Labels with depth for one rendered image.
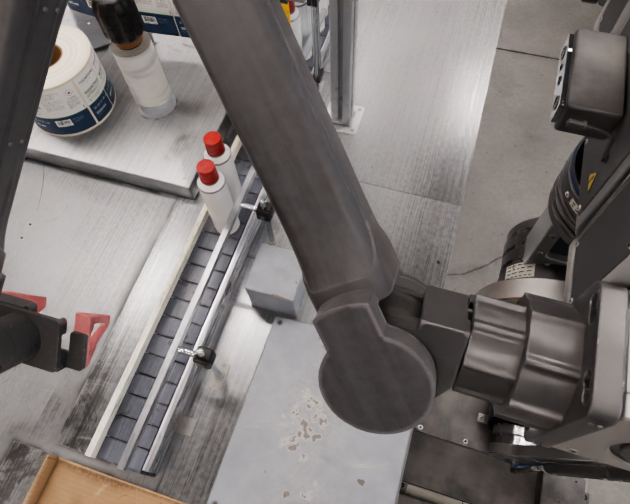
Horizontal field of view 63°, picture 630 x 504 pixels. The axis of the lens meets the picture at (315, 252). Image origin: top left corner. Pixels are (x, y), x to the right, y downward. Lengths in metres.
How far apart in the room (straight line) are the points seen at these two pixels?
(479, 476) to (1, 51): 1.47
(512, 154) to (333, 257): 2.08
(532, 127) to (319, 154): 2.22
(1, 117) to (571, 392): 0.43
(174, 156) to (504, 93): 1.75
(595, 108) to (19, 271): 1.11
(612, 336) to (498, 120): 2.18
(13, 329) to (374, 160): 0.84
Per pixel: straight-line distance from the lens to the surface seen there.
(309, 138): 0.32
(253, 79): 0.33
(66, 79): 1.26
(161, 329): 1.03
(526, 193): 2.29
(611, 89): 0.49
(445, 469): 1.60
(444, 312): 0.36
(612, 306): 0.36
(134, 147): 1.27
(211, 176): 0.93
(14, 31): 0.42
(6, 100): 0.44
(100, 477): 1.06
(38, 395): 1.15
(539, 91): 2.67
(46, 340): 0.67
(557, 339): 0.36
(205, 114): 1.28
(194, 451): 1.01
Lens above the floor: 1.80
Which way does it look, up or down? 63 degrees down
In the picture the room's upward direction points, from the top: 5 degrees counter-clockwise
